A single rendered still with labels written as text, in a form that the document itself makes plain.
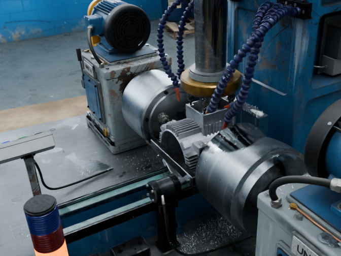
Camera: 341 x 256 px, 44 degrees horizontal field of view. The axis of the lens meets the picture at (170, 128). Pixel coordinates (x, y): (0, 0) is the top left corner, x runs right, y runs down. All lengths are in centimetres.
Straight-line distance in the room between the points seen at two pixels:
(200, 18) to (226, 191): 46
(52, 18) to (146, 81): 527
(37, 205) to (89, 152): 97
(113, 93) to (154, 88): 25
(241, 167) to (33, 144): 66
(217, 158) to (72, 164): 79
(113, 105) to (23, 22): 508
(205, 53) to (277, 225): 53
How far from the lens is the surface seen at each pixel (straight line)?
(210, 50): 118
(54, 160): 177
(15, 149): 135
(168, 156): 126
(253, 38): 99
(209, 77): 119
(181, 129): 124
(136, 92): 146
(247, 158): 102
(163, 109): 140
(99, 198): 131
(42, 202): 83
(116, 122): 167
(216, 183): 106
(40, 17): 664
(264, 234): 94
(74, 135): 193
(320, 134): 80
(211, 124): 126
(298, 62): 123
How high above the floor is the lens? 170
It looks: 28 degrees down
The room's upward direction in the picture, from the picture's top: 3 degrees counter-clockwise
